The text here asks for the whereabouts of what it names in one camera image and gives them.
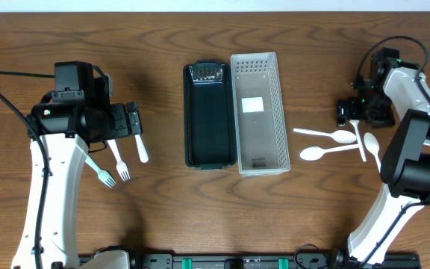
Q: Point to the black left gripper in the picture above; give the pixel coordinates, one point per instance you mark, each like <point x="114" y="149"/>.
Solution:
<point x="133" y="119"/>

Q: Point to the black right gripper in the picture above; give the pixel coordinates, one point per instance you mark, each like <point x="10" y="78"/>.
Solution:
<point x="349" y="110"/>

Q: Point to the white plastic spoon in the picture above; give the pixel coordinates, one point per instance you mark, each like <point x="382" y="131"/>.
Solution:
<point x="314" y="153"/>
<point x="355" y="124"/>
<point x="373" y="147"/>
<point x="340" y="136"/>

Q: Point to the white thick-handled spoon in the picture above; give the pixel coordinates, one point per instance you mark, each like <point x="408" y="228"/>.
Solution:
<point x="141" y="149"/>

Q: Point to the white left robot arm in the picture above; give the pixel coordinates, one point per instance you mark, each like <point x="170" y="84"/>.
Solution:
<point x="62" y="126"/>

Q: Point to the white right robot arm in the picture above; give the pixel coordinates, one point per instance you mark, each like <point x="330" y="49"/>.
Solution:
<point x="394" y="94"/>

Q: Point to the pink-white plastic fork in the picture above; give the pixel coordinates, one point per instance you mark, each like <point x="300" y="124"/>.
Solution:
<point x="121" y="166"/>

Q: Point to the mint green plastic fork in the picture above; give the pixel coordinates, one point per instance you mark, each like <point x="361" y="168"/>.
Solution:
<point x="103" y="175"/>

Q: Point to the black plastic basket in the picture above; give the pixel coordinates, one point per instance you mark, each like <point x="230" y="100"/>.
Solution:
<point x="209" y="129"/>

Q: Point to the clear plastic basket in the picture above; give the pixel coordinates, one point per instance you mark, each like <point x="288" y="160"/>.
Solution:
<point x="262" y="145"/>

